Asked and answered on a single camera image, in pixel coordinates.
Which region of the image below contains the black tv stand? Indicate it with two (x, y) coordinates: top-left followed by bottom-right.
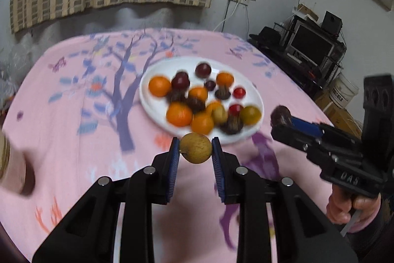
(248, 12), (346, 98)

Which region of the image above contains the black television monitor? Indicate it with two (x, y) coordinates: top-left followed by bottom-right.
(287, 21), (334, 66)

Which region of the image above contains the red cherry tomato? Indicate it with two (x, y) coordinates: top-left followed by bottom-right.
(228, 104), (244, 117)

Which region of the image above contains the cream lid drink tumbler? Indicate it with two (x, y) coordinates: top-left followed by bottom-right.
(0, 132), (35, 196)

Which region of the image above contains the dark mangosteen with stem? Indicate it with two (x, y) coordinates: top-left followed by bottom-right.
(186, 96), (206, 114)

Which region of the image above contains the white oval plate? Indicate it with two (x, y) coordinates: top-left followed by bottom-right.
(140, 57), (264, 144)

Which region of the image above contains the green yellow tangerine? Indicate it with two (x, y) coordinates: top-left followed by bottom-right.
(239, 105), (262, 126)

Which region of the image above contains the dark mangosteen back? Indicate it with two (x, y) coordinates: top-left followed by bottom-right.
(270, 105), (293, 127)

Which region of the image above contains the small tan longan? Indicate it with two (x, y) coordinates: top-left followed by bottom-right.
(179, 133), (212, 164)

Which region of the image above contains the white plastic bucket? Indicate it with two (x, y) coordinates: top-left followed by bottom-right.
(328, 73), (359, 109)

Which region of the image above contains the person's right hand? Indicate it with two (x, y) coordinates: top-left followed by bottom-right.
(326, 185), (381, 233)

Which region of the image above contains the large orange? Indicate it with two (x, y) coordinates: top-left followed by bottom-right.
(148, 75), (172, 97)

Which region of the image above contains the dark red plum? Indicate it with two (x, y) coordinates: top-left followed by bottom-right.
(171, 75), (190, 91)

